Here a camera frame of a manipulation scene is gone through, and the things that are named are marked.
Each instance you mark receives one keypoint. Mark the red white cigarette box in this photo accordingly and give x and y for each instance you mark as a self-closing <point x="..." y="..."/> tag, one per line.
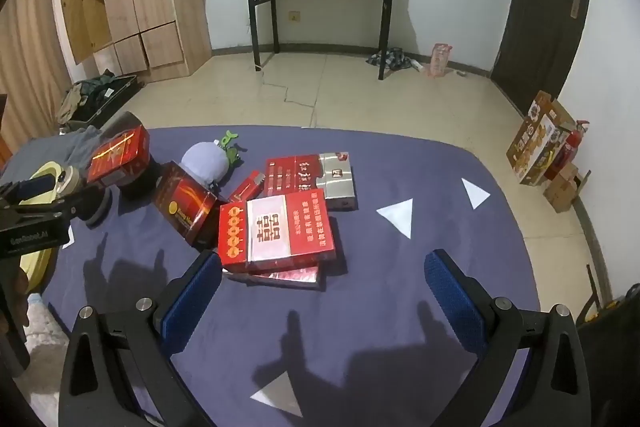
<point x="275" y="229"/>

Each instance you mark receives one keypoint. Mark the pink shiny cigarette box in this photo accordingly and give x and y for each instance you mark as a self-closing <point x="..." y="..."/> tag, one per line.
<point x="287" y="276"/>

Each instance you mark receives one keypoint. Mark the small brown cardboard box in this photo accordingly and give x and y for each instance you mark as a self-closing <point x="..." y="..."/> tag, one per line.
<point x="562" y="189"/>

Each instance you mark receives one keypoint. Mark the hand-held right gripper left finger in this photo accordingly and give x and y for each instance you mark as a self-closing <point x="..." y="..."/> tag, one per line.
<point x="192" y="302"/>

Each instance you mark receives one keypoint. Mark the printed cardboard box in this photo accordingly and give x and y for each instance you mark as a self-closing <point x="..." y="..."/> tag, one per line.
<point x="537" y="142"/>

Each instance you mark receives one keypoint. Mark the grey cloth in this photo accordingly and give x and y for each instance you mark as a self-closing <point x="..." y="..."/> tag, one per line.
<point x="75" y="147"/>

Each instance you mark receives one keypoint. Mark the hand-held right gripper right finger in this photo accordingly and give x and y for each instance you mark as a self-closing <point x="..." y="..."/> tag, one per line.
<point x="452" y="302"/>

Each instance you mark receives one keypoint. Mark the red fire extinguisher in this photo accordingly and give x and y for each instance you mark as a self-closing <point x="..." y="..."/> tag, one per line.
<point x="570" y="147"/>

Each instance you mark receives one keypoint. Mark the open black suitcase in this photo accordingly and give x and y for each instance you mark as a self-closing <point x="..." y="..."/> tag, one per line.
<point x="100" y="92"/>

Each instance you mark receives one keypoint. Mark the red box gold characters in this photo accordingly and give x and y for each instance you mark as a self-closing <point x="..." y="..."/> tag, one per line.
<point x="295" y="177"/>

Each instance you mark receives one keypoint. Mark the pink plastic bag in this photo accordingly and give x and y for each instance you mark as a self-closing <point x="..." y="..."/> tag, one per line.
<point x="439" y="59"/>

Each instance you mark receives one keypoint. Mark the yellow wall socket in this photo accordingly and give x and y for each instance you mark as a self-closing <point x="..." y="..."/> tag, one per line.
<point x="294" y="16"/>

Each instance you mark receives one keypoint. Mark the plaid clothes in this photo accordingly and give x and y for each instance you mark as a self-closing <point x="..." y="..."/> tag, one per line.
<point x="392" y="58"/>

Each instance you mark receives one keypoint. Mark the blue-grey plush toy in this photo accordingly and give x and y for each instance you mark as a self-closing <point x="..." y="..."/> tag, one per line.
<point x="205" y="159"/>

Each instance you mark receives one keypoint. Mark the dark red cigarette box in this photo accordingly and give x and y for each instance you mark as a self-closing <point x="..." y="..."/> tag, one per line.
<point x="185" y="202"/>

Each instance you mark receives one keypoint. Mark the silver striped cigarette box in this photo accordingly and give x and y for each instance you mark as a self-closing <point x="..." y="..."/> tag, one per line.
<point x="337" y="179"/>

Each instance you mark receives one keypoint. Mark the red gold cigarette box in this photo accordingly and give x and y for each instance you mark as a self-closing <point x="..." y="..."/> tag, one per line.
<point x="117" y="154"/>

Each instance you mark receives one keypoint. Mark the red clear lighter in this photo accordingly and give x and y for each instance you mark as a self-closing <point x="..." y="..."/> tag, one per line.
<point x="247" y="187"/>

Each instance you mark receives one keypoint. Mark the pale yellow plastic basin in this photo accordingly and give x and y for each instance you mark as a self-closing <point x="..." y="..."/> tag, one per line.
<point x="34" y="264"/>

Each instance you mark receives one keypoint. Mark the dark door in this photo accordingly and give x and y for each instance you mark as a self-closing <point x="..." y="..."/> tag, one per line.
<point x="540" y="7"/>

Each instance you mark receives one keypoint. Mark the beige curtain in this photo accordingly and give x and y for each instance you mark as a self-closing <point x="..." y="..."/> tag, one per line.
<point x="30" y="57"/>

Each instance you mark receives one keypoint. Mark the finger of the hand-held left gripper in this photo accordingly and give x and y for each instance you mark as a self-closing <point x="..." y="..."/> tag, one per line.
<point x="42" y="183"/>

